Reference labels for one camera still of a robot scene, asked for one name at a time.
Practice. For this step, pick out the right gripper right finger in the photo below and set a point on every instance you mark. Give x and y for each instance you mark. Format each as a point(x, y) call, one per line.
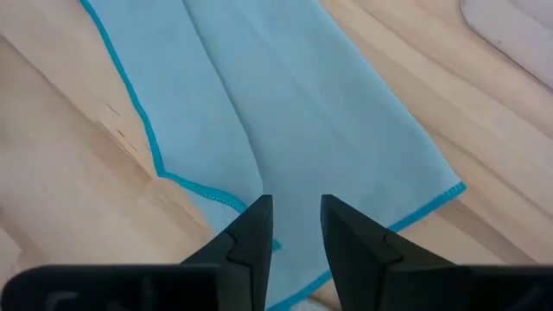
point(354, 255)

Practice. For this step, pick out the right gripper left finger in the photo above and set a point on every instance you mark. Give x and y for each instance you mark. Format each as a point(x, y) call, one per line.
point(250, 250)

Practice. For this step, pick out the light blue microfiber towel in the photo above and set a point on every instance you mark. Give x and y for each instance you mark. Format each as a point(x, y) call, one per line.
point(302, 108)

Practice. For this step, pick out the clear plastic bin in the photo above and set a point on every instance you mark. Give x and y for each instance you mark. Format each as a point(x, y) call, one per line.
point(518, 30)

